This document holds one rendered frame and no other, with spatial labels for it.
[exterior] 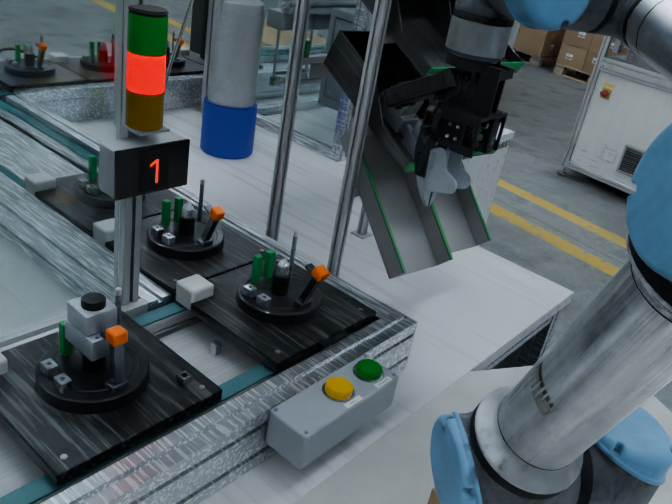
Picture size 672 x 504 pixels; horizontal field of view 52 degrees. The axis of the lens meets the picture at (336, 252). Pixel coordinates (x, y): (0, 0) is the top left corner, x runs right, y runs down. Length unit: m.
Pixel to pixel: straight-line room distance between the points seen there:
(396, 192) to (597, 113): 4.12
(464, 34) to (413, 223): 0.54
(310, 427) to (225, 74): 1.24
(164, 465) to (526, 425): 0.43
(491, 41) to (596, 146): 4.53
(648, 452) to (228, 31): 1.50
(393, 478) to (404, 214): 0.51
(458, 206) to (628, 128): 3.87
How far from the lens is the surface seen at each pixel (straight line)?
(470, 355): 1.33
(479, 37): 0.87
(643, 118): 5.21
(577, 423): 0.63
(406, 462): 1.07
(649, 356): 0.56
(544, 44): 9.97
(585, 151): 5.43
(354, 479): 1.02
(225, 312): 1.11
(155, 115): 0.96
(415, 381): 1.22
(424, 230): 1.33
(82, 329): 0.90
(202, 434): 0.90
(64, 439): 0.89
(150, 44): 0.94
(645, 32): 0.79
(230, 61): 1.95
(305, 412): 0.95
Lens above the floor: 1.58
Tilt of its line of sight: 27 degrees down
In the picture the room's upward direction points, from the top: 11 degrees clockwise
